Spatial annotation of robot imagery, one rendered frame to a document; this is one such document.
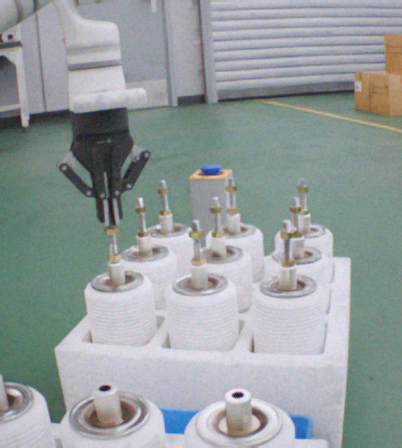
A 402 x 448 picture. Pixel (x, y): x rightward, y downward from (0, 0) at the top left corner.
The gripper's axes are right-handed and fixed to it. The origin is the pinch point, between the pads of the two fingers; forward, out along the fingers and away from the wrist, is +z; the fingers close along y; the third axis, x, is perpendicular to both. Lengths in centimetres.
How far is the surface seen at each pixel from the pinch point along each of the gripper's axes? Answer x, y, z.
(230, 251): -2.2, -18.6, 10.2
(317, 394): 23.3, -17.5, 21.8
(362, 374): 5, -40, 35
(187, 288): 7.7, -7.3, 10.2
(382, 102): -273, -279, 26
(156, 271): -4.6, -7.3, 11.7
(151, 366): 10.1, -0.5, 18.9
